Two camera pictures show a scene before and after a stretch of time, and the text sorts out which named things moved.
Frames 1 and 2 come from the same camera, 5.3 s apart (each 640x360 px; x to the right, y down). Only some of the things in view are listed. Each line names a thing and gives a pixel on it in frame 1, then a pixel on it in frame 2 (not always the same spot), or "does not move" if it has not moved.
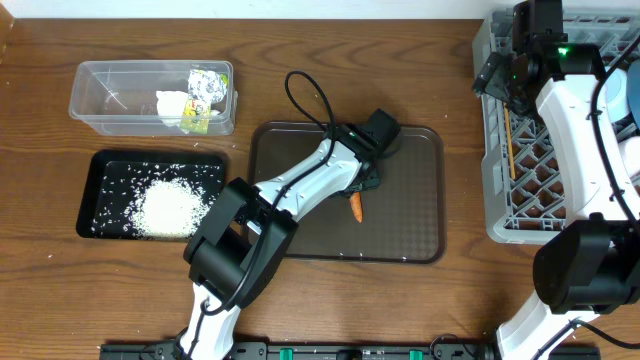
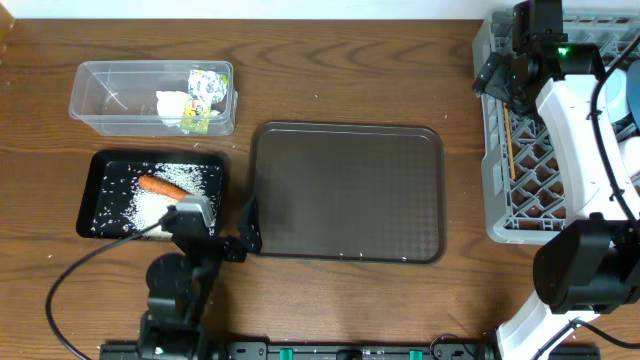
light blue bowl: x=617 y=93 does not move
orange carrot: x=357 y=206 → x=156 y=184
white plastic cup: x=632 y=154 does not move
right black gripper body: x=499 y=75 does not move
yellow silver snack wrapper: x=205 y=88 does not move
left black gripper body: x=372 y=183 → x=206 y=264
